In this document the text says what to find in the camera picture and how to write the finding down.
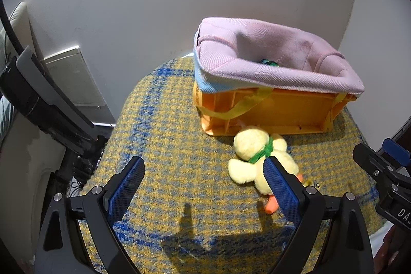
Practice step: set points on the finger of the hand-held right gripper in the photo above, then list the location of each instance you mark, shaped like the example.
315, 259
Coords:
396, 150
372, 161

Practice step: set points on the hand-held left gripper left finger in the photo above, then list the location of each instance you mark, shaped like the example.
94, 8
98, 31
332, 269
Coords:
126, 187

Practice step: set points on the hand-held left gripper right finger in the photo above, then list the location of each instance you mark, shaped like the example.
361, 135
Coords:
282, 190

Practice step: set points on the large yellow duck plush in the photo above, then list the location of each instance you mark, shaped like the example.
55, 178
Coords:
250, 142

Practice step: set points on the orange plastic crate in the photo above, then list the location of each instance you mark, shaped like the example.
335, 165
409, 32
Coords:
289, 110

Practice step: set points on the orange crate with pink liner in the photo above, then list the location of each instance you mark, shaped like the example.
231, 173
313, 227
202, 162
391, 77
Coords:
289, 75

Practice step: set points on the black green toy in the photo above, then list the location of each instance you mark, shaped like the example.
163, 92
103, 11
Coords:
268, 62

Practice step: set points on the person's right hand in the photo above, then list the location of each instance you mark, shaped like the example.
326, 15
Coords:
393, 248

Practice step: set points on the yellow blue checked blanket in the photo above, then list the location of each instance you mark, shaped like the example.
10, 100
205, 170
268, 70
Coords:
167, 132

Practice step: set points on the cream armchair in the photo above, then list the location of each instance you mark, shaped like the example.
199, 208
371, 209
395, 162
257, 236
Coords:
19, 165

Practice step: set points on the grey cushion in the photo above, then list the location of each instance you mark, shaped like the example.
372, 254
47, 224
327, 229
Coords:
6, 113

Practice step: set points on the black grey camera stand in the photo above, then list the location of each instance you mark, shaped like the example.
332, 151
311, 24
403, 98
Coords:
48, 107

